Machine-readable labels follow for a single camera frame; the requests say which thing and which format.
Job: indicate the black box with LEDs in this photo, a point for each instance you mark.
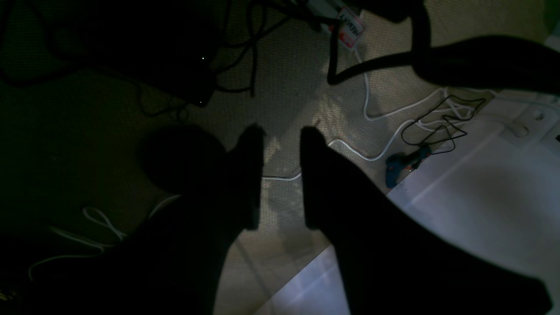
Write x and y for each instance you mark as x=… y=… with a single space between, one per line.
x=167 y=44

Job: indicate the white power strip with label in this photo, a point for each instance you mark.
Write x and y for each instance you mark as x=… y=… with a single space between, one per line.
x=352 y=26

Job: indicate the blue glue gun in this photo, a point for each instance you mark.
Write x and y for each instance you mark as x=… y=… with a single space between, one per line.
x=397 y=163

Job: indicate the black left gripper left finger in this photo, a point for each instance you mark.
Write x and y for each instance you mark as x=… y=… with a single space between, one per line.
x=171 y=264

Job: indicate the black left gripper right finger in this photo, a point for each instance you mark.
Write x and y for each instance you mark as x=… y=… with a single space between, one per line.
x=391 y=265

